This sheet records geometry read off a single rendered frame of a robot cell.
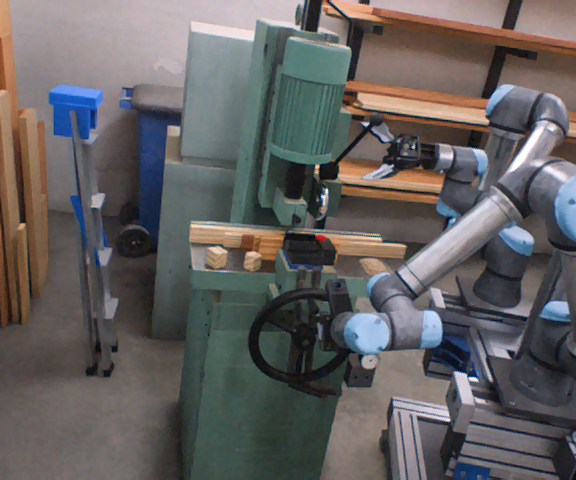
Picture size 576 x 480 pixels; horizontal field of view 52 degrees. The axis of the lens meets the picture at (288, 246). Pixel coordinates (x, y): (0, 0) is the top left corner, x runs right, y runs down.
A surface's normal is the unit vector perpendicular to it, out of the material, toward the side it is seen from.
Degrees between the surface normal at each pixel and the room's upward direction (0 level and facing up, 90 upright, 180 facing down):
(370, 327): 61
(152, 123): 95
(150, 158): 94
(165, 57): 90
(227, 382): 90
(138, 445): 0
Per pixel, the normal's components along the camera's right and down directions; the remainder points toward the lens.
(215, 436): 0.20, 0.43
